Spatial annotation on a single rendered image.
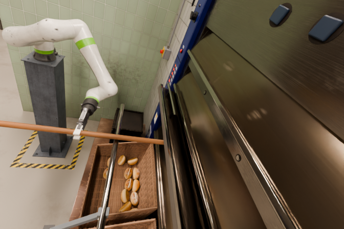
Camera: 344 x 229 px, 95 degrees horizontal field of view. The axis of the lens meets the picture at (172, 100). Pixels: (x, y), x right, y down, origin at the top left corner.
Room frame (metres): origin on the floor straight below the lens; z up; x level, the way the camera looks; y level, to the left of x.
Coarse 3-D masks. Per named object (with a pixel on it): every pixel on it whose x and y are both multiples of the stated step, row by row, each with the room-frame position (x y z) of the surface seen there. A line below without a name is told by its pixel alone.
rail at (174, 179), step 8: (160, 88) 0.93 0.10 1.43; (168, 128) 0.59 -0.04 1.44; (168, 136) 0.54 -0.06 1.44; (168, 144) 0.50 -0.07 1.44; (168, 152) 0.46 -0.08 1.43; (176, 176) 0.36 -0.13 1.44; (176, 184) 0.34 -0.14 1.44; (176, 192) 0.31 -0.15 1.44; (176, 200) 0.28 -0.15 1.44; (176, 208) 0.26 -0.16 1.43; (184, 224) 0.23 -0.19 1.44
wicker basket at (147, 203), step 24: (120, 144) 0.88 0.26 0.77; (144, 144) 0.96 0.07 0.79; (96, 168) 0.69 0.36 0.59; (120, 168) 0.78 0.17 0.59; (144, 168) 0.81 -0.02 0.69; (96, 192) 0.53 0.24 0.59; (120, 192) 0.60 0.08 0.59; (144, 192) 0.62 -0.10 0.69; (120, 216) 0.40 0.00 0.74; (144, 216) 0.48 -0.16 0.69
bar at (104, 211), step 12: (120, 108) 0.87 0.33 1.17; (120, 120) 0.76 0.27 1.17; (108, 168) 0.43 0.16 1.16; (108, 180) 0.37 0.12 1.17; (108, 192) 0.33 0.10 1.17; (108, 204) 0.29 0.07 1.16; (84, 216) 0.24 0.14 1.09; (96, 216) 0.24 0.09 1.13; (108, 216) 0.26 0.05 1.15; (48, 228) 0.18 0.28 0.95; (60, 228) 0.19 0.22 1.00
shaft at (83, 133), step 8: (0, 120) 0.42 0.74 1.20; (24, 128) 0.43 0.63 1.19; (32, 128) 0.45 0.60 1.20; (40, 128) 0.46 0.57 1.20; (48, 128) 0.48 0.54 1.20; (56, 128) 0.49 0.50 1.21; (64, 128) 0.51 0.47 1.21; (96, 136) 0.56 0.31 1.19; (104, 136) 0.57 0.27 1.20; (112, 136) 0.59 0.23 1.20; (120, 136) 0.61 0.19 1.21; (128, 136) 0.63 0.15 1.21; (160, 144) 0.70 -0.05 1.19
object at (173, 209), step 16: (160, 96) 0.86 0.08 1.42; (176, 112) 0.79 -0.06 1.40; (176, 128) 0.65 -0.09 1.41; (176, 144) 0.54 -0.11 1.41; (176, 160) 0.45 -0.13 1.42; (192, 176) 0.42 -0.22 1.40; (192, 192) 0.36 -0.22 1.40; (192, 208) 0.30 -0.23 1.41; (176, 224) 0.22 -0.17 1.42; (192, 224) 0.25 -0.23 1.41
